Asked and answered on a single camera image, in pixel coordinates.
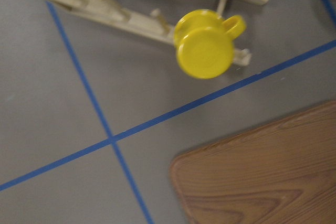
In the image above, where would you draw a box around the yellow mug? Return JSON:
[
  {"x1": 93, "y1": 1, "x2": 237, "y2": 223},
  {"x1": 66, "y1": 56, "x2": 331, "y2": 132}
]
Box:
[{"x1": 173, "y1": 9, "x2": 246, "y2": 79}]

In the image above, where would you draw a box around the brown wooden tray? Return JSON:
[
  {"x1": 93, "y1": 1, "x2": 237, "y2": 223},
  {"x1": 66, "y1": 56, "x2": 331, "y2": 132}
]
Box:
[{"x1": 170, "y1": 101, "x2": 335, "y2": 223}]

